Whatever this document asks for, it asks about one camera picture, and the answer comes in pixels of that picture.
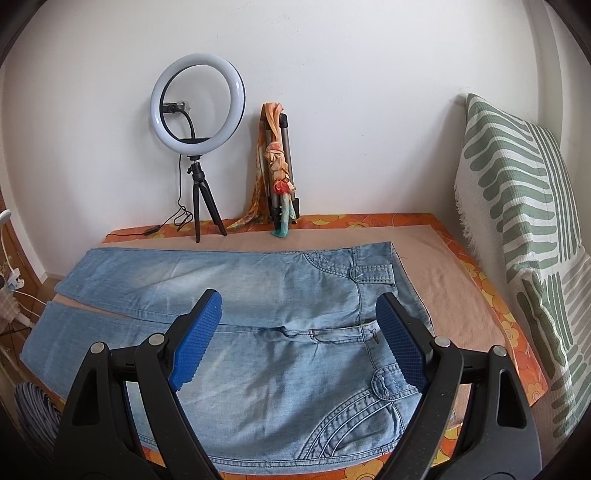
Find light blue denim pants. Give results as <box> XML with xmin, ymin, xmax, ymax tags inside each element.
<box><xmin>20</xmin><ymin>242</ymin><xmax>430</xmax><ymax>475</ymax></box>

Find beige blanket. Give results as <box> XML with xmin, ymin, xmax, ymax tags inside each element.
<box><xmin>42</xmin><ymin>226</ymin><xmax>507</xmax><ymax>354</ymax></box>

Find orange floral bed sheet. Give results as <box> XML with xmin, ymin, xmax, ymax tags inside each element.
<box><xmin>102</xmin><ymin>212</ymin><xmax>549</xmax><ymax>480</ymax></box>

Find grey woven basket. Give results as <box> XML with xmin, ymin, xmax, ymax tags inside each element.
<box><xmin>14</xmin><ymin>382</ymin><xmax>61</xmax><ymax>456</ymax></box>

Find grey folded tripod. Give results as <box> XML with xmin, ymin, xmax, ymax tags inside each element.
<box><xmin>266</xmin><ymin>112</ymin><xmax>301</xmax><ymax>229</ymax></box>

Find white clip lamp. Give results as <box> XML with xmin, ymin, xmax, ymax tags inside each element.
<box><xmin>0</xmin><ymin>209</ymin><xmax>25</xmax><ymax>291</ymax></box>

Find green white patterned cushion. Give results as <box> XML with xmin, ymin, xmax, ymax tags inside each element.
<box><xmin>455</xmin><ymin>94</ymin><xmax>590</xmax><ymax>459</ymax></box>

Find orange floral scarf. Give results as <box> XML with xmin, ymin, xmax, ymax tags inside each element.
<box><xmin>228</xmin><ymin>102</ymin><xmax>297</xmax><ymax>238</ymax></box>

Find black ring light cable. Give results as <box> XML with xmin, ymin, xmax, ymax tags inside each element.
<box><xmin>112</xmin><ymin>154</ymin><xmax>194</xmax><ymax>237</ymax></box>

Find white power cable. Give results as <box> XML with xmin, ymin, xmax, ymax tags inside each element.
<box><xmin>0</xmin><ymin>239</ymin><xmax>47</xmax><ymax>370</ymax></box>

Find white ring light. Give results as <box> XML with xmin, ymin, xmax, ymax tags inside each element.
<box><xmin>149</xmin><ymin>53</ymin><xmax>246</xmax><ymax>156</ymax></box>

